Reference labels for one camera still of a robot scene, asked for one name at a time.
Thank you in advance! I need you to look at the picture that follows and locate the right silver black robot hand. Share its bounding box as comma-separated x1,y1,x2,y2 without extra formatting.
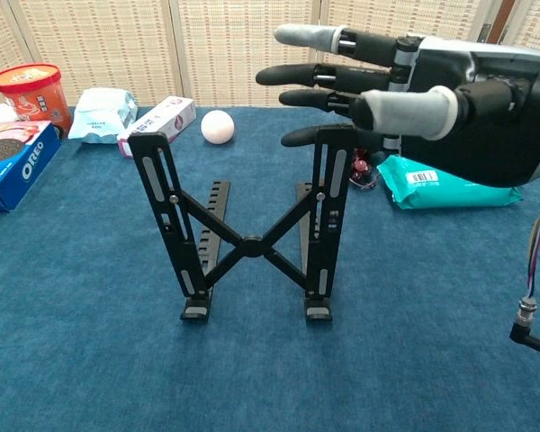
255,22,540,188

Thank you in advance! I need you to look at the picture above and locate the black folding laptop stand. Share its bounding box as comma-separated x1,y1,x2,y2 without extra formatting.
127,124,356,323

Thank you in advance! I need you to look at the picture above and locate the teal snack bag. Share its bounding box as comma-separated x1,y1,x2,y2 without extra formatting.
376,154,523,212

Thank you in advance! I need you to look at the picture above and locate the dark red grape bunch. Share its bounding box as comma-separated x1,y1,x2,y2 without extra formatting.
348,148,384,191

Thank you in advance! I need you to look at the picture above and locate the bamboo folding screen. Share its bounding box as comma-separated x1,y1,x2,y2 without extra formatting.
0,0,540,109

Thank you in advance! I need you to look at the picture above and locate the pale pink ball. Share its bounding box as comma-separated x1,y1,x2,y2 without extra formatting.
200,110,236,145

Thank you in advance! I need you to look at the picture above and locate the white pink toothpaste box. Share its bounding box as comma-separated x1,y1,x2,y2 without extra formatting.
116,95,197,160

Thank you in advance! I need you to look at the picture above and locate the light blue wipes pack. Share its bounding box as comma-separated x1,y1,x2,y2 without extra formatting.
67,87,140,145

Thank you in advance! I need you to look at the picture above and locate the blue table mat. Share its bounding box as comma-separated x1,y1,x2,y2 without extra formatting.
0,105,540,432

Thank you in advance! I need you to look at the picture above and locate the red round snack tub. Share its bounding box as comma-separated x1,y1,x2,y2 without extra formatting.
0,62,75,136

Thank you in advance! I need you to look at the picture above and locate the blue Oreo cookie box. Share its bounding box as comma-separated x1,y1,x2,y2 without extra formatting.
0,120,63,214

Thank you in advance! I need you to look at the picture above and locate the brown wooden post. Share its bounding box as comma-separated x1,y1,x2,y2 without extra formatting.
485,0,517,45

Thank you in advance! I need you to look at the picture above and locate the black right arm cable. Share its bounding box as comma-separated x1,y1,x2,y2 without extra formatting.
508,166,540,361

